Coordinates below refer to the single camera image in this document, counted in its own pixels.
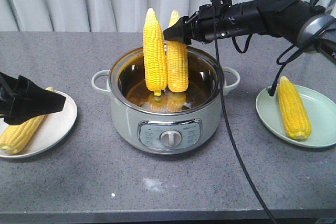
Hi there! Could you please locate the black camera cable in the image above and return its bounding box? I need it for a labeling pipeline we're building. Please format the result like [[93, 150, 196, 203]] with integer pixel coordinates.
[[205, 0, 278, 224]]

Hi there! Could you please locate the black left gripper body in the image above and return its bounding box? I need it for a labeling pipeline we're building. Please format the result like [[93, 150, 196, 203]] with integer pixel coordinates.
[[1, 72, 20, 114]]

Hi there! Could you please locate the grey electric cooking pot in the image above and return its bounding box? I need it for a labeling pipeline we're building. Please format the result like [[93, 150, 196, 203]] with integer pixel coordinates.
[[91, 47, 240, 155]]

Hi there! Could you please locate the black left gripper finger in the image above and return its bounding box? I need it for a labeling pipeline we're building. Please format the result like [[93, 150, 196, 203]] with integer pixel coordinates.
[[14, 76, 66, 114], [1, 97, 45, 125]]

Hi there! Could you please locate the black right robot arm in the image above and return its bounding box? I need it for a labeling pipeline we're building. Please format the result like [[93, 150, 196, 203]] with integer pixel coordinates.
[[163, 0, 335, 61]]

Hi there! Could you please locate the white round plate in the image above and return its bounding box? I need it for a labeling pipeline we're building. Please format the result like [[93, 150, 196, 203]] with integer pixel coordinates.
[[1, 90, 77, 159]]

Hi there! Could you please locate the light green round plate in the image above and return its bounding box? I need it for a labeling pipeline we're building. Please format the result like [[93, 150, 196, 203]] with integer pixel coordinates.
[[255, 85, 335, 148]]

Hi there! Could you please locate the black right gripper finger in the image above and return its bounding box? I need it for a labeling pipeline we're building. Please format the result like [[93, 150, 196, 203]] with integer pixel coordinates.
[[163, 16, 192, 45]]

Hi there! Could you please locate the yellow corn cob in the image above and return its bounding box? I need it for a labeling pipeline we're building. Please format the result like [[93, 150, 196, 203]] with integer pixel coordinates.
[[0, 86, 55, 155], [166, 9, 189, 93], [278, 76, 312, 140], [143, 8, 167, 97]]

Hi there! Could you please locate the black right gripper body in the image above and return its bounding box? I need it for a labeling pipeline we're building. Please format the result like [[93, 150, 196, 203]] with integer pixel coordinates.
[[183, 4, 228, 44]]

